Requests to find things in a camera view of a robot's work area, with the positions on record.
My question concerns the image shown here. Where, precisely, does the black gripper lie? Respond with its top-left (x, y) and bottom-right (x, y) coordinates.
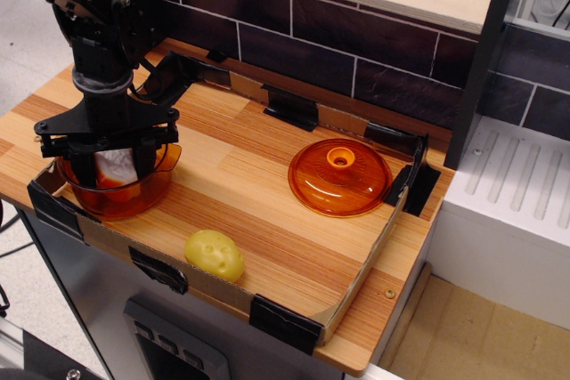
top-left (34, 92), bottom-right (181, 188)

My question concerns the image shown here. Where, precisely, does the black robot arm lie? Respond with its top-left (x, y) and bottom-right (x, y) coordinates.
top-left (35, 0), bottom-right (179, 189)

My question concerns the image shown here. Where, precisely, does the orange transparent pot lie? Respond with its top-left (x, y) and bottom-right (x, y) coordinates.
top-left (56, 144), bottom-right (182, 218)

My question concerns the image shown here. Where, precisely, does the cardboard fence with black tape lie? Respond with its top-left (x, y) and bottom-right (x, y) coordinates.
top-left (28, 69), bottom-right (448, 353)

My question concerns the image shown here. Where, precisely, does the orange transparent pot lid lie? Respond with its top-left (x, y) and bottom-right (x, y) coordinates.
top-left (288, 139), bottom-right (393, 217)

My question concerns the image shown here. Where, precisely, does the yellow toy potato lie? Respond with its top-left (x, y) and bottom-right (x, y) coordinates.
top-left (184, 230), bottom-right (245, 283)

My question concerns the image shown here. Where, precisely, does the white sink drainboard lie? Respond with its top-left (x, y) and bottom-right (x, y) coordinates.
top-left (427, 117), bottom-right (569, 328)

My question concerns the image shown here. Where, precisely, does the black cable on floor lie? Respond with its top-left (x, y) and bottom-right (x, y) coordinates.
top-left (0, 213), bottom-right (35, 259)

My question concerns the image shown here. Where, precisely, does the dark upright post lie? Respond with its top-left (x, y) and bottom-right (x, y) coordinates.
top-left (444, 0), bottom-right (511, 170)

